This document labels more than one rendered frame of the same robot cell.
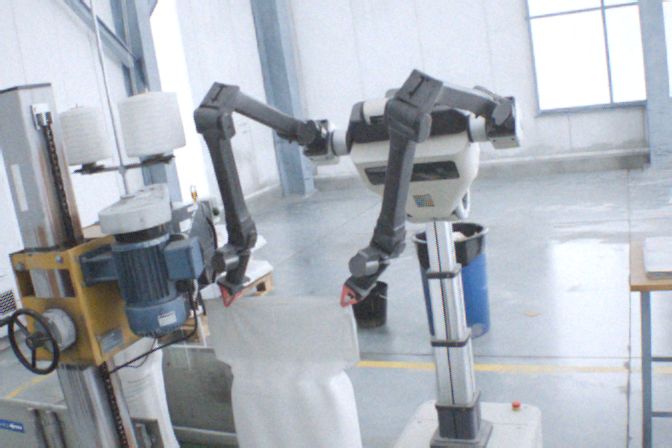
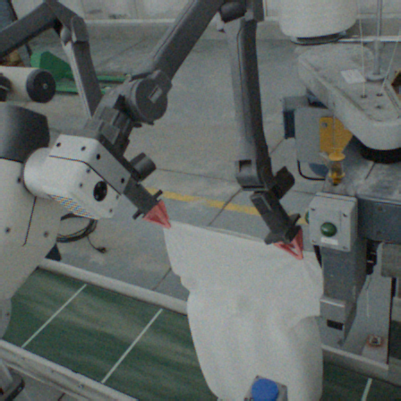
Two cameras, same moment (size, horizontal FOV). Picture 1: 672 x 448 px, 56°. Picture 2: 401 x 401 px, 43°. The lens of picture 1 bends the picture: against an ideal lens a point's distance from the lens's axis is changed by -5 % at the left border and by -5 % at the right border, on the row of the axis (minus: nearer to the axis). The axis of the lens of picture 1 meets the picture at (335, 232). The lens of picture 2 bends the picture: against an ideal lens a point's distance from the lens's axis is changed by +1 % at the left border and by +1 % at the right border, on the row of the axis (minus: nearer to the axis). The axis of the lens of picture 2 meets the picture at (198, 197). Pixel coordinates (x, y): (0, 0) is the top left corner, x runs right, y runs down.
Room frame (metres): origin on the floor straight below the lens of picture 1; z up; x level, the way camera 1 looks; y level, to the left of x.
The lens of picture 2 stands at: (2.93, 0.31, 1.85)
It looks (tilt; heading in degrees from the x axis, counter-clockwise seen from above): 32 degrees down; 190
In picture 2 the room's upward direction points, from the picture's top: 10 degrees counter-clockwise
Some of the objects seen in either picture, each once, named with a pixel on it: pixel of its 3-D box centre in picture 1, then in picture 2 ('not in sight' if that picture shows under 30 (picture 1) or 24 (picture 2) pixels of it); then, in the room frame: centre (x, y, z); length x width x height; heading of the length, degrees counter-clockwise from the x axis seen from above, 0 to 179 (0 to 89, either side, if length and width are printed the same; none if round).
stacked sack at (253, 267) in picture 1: (234, 277); not in sight; (5.37, 0.90, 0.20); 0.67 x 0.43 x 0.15; 154
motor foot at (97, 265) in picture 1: (110, 264); not in sight; (1.63, 0.59, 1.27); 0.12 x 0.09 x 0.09; 154
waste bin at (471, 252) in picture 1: (454, 281); not in sight; (3.96, -0.70, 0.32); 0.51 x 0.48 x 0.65; 154
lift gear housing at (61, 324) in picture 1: (53, 330); not in sight; (1.58, 0.76, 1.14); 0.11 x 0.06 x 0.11; 64
